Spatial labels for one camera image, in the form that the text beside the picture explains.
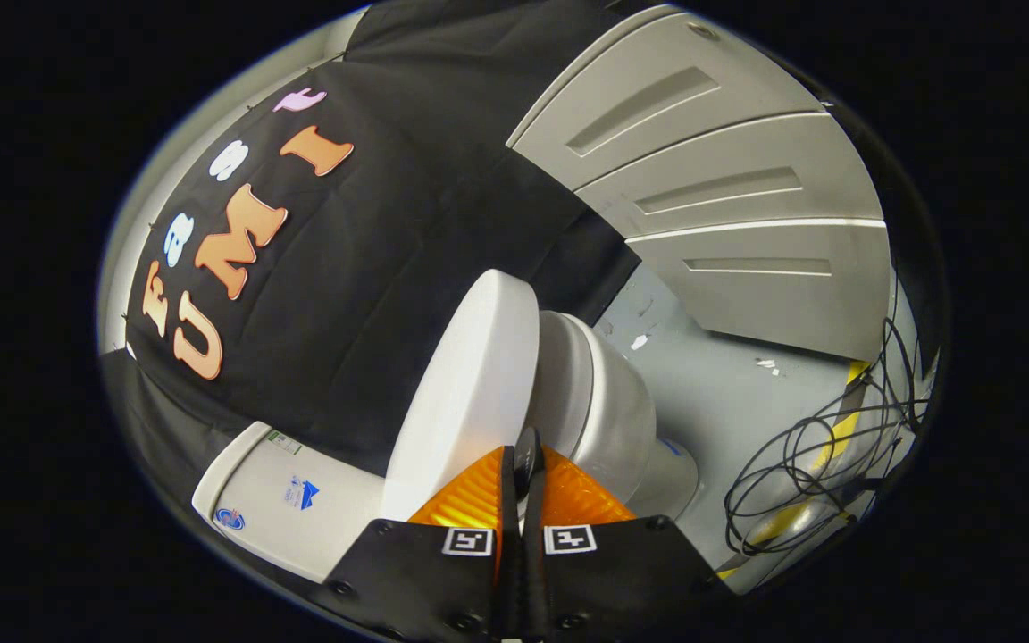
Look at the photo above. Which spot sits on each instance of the white drawer cabinet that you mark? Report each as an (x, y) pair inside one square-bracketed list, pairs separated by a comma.
[(729, 205)]

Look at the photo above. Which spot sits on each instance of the white toilet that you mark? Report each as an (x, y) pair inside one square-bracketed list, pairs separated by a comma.
[(604, 402)]

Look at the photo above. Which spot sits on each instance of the black backdrop cloth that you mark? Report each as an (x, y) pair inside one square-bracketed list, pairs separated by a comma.
[(372, 295)]

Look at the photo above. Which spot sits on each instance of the white toilet lid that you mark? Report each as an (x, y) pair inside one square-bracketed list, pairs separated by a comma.
[(470, 393)]

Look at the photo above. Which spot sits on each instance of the yellow floor tape strip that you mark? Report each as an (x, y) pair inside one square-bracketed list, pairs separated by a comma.
[(840, 424)]

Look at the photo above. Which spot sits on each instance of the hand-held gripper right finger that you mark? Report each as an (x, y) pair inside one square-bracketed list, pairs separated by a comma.
[(622, 580)]

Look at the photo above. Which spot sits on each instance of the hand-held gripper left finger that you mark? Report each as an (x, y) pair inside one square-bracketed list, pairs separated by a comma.
[(425, 585)]

